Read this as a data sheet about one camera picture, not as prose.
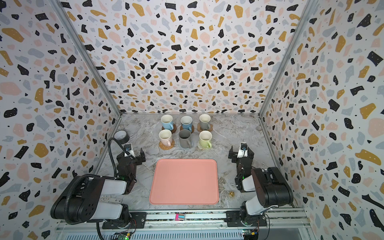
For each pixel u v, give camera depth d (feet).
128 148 2.49
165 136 3.25
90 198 1.43
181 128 3.68
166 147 3.29
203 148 3.29
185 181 2.83
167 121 3.47
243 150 2.52
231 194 2.66
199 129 3.71
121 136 3.49
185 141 3.13
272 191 1.49
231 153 2.77
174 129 3.49
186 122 3.47
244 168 2.25
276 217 2.54
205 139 3.11
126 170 2.22
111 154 2.09
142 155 2.75
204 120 3.48
